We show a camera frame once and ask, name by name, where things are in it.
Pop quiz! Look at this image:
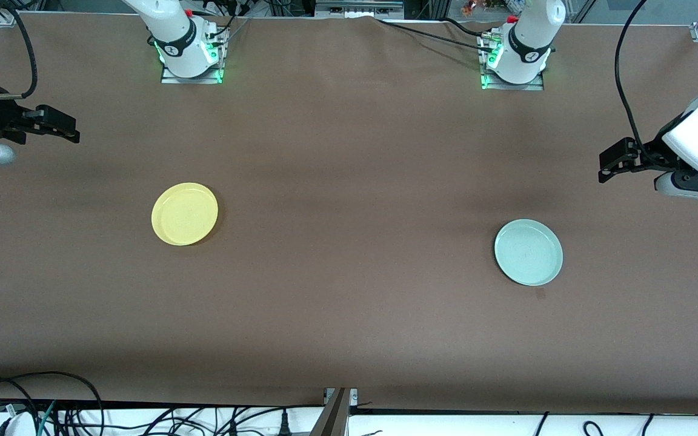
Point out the aluminium frame post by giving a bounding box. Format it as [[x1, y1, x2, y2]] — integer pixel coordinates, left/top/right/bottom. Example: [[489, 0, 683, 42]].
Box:
[[310, 388, 359, 436]]

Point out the large black looping cable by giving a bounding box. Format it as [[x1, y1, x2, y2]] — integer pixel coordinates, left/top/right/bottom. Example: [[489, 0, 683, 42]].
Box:
[[0, 371, 105, 436]]

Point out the grey metal device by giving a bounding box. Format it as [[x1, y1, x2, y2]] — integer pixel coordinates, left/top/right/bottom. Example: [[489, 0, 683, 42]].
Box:
[[314, 0, 404, 19]]

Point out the pale green plate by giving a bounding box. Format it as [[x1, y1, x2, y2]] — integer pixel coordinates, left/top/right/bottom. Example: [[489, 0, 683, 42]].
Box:
[[494, 219, 564, 286]]

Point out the brown table cloth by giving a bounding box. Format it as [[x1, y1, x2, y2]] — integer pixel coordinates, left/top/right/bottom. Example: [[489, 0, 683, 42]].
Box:
[[0, 12, 698, 415]]

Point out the yellow plate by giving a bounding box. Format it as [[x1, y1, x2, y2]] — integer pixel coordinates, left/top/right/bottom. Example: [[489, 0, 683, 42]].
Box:
[[151, 182, 219, 246]]

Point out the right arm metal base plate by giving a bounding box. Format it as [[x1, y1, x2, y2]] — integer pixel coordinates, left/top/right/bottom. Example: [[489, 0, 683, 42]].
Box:
[[161, 27, 229, 84]]

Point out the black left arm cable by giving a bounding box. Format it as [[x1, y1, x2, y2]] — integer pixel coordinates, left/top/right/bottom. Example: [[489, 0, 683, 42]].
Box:
[[614, 0, 680, 170]]

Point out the long black table cable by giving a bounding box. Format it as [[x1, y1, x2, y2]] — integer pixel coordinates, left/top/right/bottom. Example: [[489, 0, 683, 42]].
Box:
[[376, 18, 496, 54]]

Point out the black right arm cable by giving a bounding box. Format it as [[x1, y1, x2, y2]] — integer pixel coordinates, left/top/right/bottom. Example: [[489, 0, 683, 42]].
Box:
[[0, 0, 39, 101]]

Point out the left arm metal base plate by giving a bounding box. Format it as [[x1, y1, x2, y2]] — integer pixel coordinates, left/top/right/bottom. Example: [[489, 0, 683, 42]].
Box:
[[479, 33, 545, 91]]

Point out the short black table cable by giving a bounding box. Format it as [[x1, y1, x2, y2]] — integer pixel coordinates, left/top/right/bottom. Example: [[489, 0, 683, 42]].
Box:
[[440, 17, 496, 38]]

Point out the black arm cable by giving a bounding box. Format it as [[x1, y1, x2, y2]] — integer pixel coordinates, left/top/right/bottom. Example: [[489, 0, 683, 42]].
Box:
[[614, 0, 680, 170], [0, 0, 39, 101]]

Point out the green cable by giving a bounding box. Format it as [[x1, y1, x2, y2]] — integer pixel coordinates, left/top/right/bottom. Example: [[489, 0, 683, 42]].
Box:
[[39, 400, 57, 435]]

